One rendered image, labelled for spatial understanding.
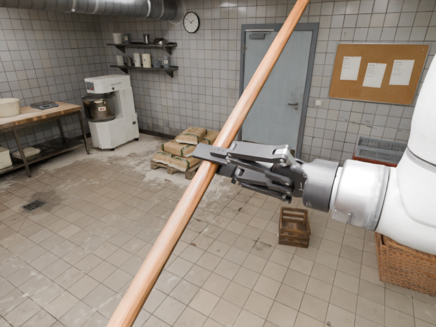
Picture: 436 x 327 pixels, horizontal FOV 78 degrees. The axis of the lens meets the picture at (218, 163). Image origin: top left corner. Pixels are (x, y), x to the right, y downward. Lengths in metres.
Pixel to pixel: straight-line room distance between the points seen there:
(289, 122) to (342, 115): 0.78
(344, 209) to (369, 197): 0.03
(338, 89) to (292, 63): 0.75
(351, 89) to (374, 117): 0.50
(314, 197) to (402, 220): 0.10
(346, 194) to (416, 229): 0.08
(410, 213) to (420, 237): 0.03
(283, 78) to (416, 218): 4.10
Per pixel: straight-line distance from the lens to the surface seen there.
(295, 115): 4.45
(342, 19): 4.26
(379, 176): 0.39
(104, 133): 5.43
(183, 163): 4.09
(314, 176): 0.39
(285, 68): 4.39
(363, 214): 0.39
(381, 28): 4.22
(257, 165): 0.42
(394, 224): 0.39
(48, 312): 2.80
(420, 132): 0.36
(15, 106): 5.15
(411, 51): 4.22
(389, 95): 4.27
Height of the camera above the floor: 1.99
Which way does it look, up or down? 25 degrees down
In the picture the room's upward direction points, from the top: straight up
